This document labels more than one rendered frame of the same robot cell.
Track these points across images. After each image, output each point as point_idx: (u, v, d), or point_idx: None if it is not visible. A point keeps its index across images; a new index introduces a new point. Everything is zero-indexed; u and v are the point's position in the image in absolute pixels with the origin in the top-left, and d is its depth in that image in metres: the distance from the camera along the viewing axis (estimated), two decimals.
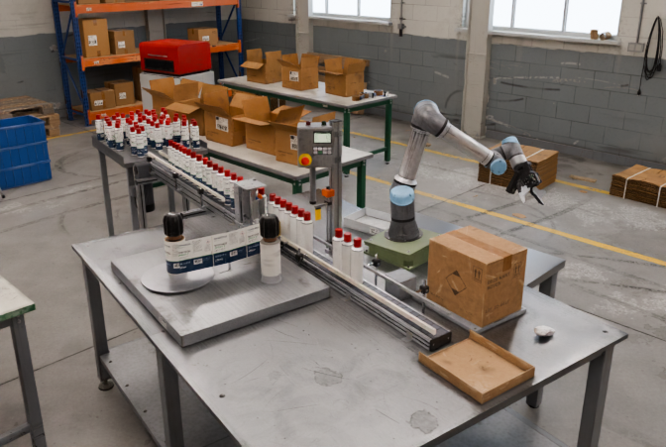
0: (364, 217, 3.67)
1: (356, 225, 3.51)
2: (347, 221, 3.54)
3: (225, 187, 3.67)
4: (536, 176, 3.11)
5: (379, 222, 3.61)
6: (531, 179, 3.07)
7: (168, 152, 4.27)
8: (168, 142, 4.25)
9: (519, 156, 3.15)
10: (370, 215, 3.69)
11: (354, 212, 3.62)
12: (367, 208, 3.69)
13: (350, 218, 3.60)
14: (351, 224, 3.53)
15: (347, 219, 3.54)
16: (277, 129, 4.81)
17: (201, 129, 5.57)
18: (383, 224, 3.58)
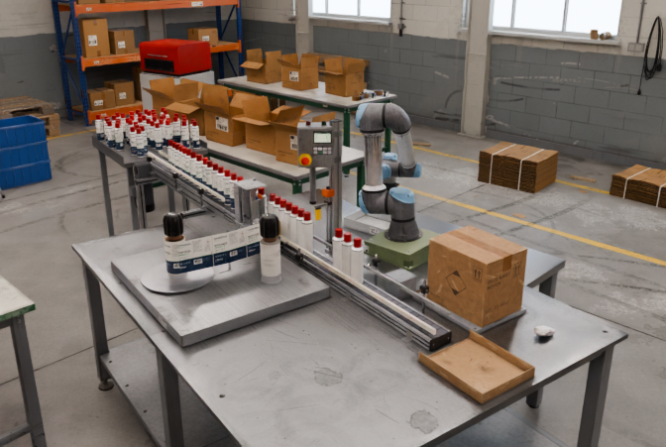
0: (364, 217, 3.67)
1: (356, 225, 3.51)
2: (347, 221, 3.54)
3: (225, 187, 3.67)
4: None
5: (379, 222, 3.61)
6: None
7: (168, 152, 4.27)
8: (168, 142, 4.25)
9: (391, 177, 3.50)
10: (370, 215, 3.69)
11: (354, 212, 3.62)
12: None
13: (350, 218, 3.60)
14: (351, 224, 3.53)
15: (347, 219, 3.54)
16: (277, 129, 4.81)
17: (201, 129, 5.57)
18: (383, 224, 3.58)
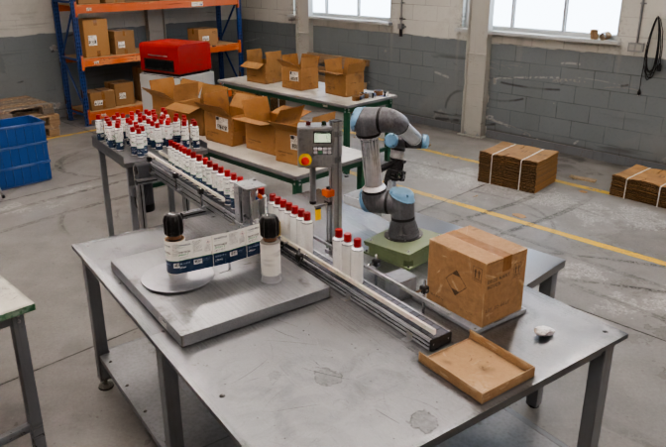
0: None
1: (355, 202, 3.48)
2: (347, 198, 3.52)
3: (225, 187, 3.67)
4: (402, 175, 3.52)
5: None
6: (396, 179, 3.49)
7: (168, 152, 4.27)
8: (168, 142, 4.25)
9: (399, 153, 3.49)
10: None
11: (356, 190, 3.59)
12: None
13: (351, 196, 3.57)
14: (351, 201, 3.50)
15: (347, 196, 3.51)
16: (277, 129, 4.81)
17: (201, 129, 5.57)
18: None
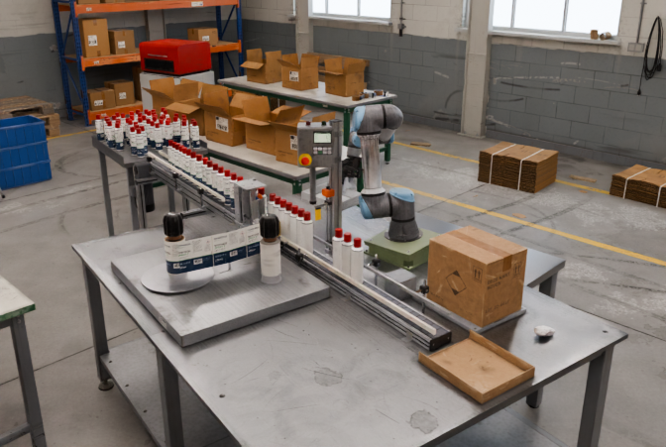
0: None
1: None
2: (304, 195, 3.58)
3: (225, 187, 3.67)
4: (359, 172, 3.59)
5: None
6: (352, 175, 3.56)
7: (168, 152, 4.27)
8: (168, 142, 4.25)
9: (356, 150, 3.56)
10: None
11: None
12: (328, 183, 3.72)
13: (309, 192, 3.64)
14: (308, 198, 3.57)
15: (304, 193, 3.58)
16: (277, 129, 4.81)
17: (201, 129, 5.57)
18: (341, 199, 3.60)
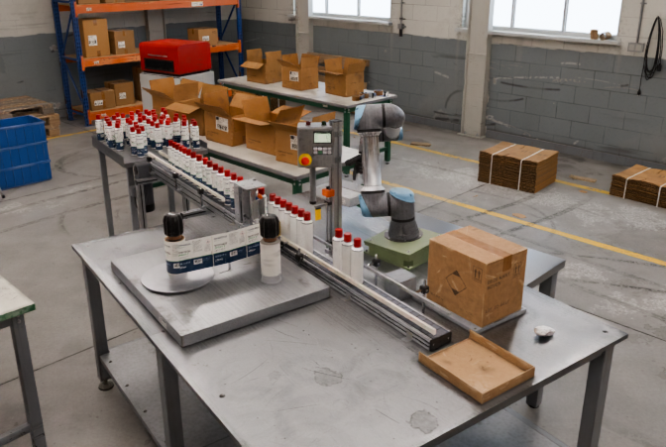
0: None
1: None
2: (317, 190, 3.65)
3: (225, 187, 3.67)
4: None
5: (350, 192, 3.71)
6: None
7: (168, 152, 4.27)
8: (168, 142, 4.25)
9: None
10: (343, 186, 3.79)
11: (326, 182, 3.73)
12: None
13: (321, 188, 3.71)
14: (321, 193, 3.64)
15: (317, 189, 3.65)
16: (277, 129, 4.81)
17: (201, 129, 5.57)
18: (353, 194, 3.67)
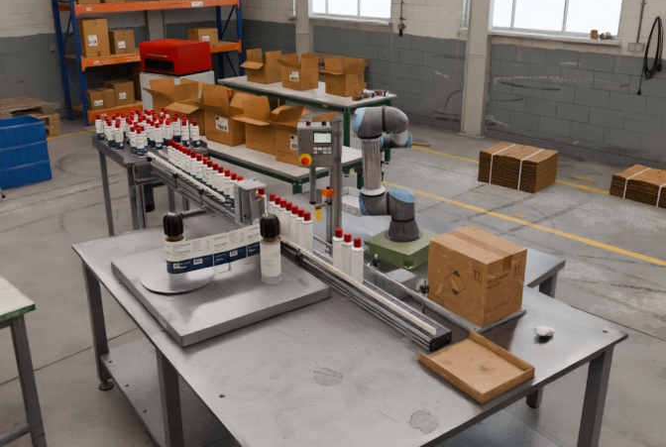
0: (346, 196, 3.65)
1: None
2: (325, 199, 3.52)
3: (225, 187, 3.67)
4: (381, 176, 3.53)
5: (359, 200, 3.58)
6: None
7: (168, 152, 4.27)
8: (168, 142, 4.25)
9: None
10: (352, 194, 3.66)
11: None
12: (349, 187, 3.66)
13: None
14: None
15: (325, 197, 3.52)
16: (277, 129, 4.81)
17: (201, 129, 5.57)
18: None
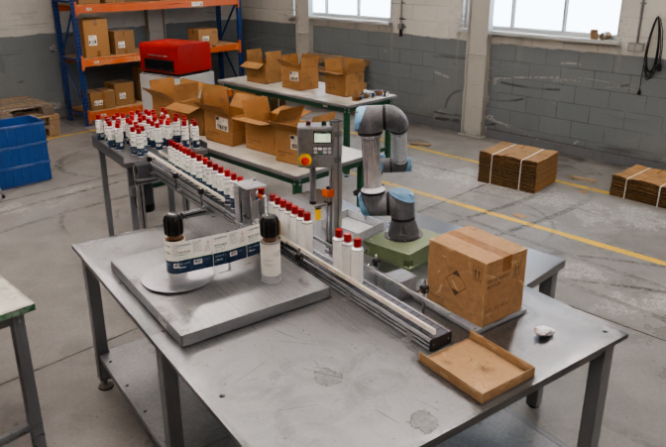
0: (345, 219, 3.63)
1: None
2: (324, 223, 3.51)
3: (225, 187, 3.67)
4: None
5: (359, 224, 3.56)
6: None
7: (168, 152, 4.27)
8: (168, 142, 4.25)
9: None
10: (351, 217, 3.64)
11: None
12: (348, 210, 3.64)
13: (329, 220, 3.56)
14: (328, 226, 3.49)
15: (324, 221, 3.51)
16: (277, 129, 4.81)
17: (201, 129, 5.57)
18: (361, 227, 3.52)
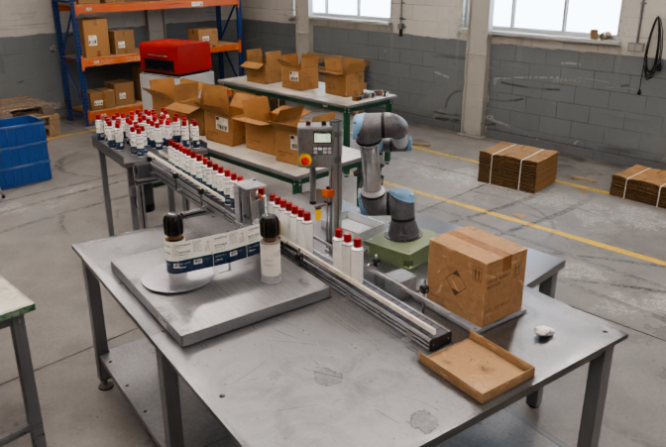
0: (345, 220, 3.63)
1: None
2: (324, 223, 3.51)
3: (225, 187, 3.67)
4: (380, 179, 3.48)
5: (358, 225, 3.56)
6: None
7: (168, 152, 4.27)
8: (168, 142, 4.25)
9: None
10: (351, 219, 3.64)
11: None
12: (348, 211, 3.64)
13: (329, 221, 3.56)
14: (328, 227, 3.49)
15: (324, 221, 3.50)
16: (277, 129, 4.81)
17: (201, 129, 5.57)
18: (361, 228, 3.53)
